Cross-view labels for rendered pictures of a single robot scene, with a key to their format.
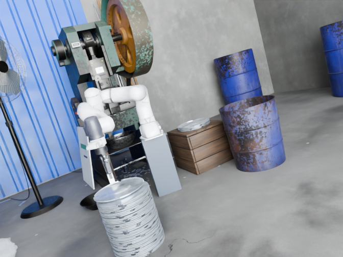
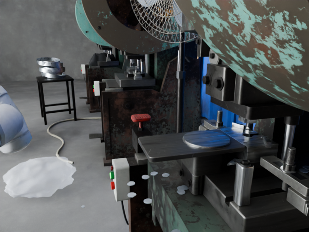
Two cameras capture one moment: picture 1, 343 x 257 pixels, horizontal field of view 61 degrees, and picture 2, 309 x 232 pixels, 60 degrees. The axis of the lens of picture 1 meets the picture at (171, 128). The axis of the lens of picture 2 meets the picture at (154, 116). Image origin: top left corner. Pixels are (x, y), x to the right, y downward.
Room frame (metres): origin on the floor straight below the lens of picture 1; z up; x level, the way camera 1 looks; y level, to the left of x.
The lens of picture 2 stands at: (2.71, -0.21, 1.04)
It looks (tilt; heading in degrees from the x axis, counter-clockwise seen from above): 16 degrees down; 99
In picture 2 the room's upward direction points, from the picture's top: straight up
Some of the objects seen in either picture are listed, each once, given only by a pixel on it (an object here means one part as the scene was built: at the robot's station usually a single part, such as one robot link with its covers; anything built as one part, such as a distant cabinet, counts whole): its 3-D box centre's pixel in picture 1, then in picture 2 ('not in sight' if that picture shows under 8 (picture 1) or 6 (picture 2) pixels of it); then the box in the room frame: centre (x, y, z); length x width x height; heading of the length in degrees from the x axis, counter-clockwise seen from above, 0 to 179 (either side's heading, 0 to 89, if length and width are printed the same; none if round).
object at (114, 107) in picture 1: (114, 105); (188, 163); (2.69, 0.45, 0.72); 0.25 x 0.14 x 0.14; 25
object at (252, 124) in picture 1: (253, 132); not in sight; (2.15, -0.59, 0.24); 0.42 x 0.42 x 0.48
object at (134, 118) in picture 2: not in sight; (141, 125); (2.51, 0.73, 0.72); 0.07 x 0.06 x 0.08; 25
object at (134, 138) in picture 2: (86, 126); (142, 153); (2.51, 0.71, 0.62); 0.10 x 0.06 x 0.20; 115
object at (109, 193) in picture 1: (119, 188); not in sight; (1.55, 0.38, 0.32); 0.29 x 0.29 x 0.01
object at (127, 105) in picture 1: (110, 110); (244, 169); (2.85, 0.52, 0.68); 0.45 x 0.30 x 0.06; 115
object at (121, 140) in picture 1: (120, 140); not in sight; (2.85, 0.52, 0.36); 0.34 x 0.34 x 0.10
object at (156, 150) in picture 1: (160, 162); not in sight; (2.15, 0.16, 0.23); 0.18 x 0.18 x 0.45; 9
